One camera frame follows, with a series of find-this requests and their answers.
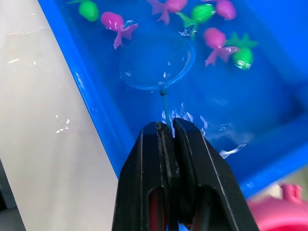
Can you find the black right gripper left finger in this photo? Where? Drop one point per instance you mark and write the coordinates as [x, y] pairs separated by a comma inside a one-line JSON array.
[[137, 173]]

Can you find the pink plastic bucket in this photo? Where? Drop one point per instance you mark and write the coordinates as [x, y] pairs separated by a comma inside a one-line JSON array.
[[281, 211]]

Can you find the blue plastic tub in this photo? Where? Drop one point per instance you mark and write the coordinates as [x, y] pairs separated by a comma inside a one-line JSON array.
[[240, 101]]

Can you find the small blue fishing net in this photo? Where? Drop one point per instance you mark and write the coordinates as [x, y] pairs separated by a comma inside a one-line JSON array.
[[154, 60]]

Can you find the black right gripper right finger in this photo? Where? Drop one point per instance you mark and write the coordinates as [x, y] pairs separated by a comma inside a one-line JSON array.
[[207, 178]]

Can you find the pink toy fish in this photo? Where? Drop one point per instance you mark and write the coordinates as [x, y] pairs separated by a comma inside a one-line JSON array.
[[172, 6], [115, 24], [226, 8], [215, 41]]

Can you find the green toy fish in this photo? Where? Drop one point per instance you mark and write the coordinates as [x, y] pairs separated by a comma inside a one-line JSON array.
[[89, 9], [243, 55], [199, 14]]

